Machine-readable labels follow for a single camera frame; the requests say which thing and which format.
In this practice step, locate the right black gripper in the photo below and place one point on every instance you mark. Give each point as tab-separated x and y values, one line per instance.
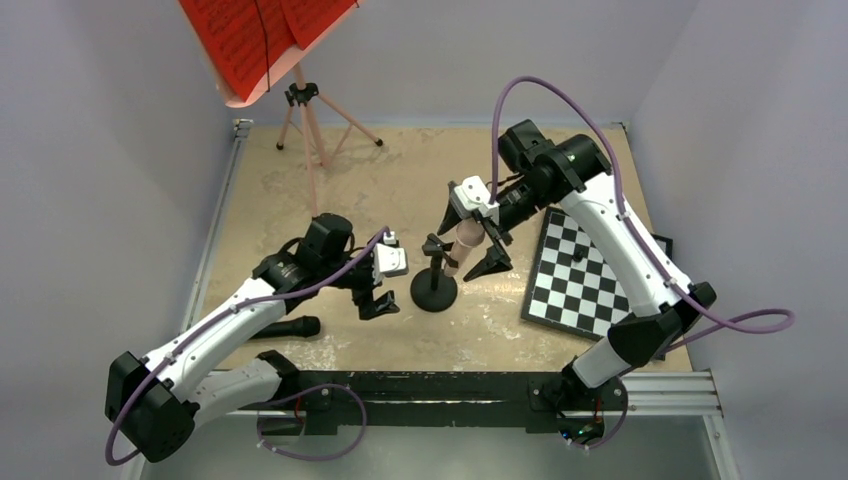
495	261

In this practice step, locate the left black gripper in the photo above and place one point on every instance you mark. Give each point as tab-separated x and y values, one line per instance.
363	298

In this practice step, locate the black microphone stand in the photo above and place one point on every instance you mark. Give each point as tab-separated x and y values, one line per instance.
431	289

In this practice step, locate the pink tripod music stand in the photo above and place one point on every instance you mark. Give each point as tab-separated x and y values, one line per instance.
301	116

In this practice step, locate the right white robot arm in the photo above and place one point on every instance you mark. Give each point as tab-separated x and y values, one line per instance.
663	302

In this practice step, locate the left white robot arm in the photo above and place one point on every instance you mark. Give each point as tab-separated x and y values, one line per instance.
155	401

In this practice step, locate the black microphone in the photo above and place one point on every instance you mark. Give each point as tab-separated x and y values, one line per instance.
301	327

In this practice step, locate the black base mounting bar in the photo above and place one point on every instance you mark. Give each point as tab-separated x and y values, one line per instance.
536	402

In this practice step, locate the black white chessboard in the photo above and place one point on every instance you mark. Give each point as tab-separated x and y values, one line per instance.
583	298

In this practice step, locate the red sheet music page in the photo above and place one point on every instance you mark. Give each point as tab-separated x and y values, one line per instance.
242	38

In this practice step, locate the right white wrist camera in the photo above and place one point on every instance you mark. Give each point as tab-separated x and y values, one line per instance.
471	196

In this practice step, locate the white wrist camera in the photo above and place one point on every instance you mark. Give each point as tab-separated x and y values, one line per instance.
471	196
389	258

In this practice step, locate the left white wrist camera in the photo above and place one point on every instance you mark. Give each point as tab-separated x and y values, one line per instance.
389	258

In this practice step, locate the aluminium frame rail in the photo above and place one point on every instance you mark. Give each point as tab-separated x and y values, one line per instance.
165	208

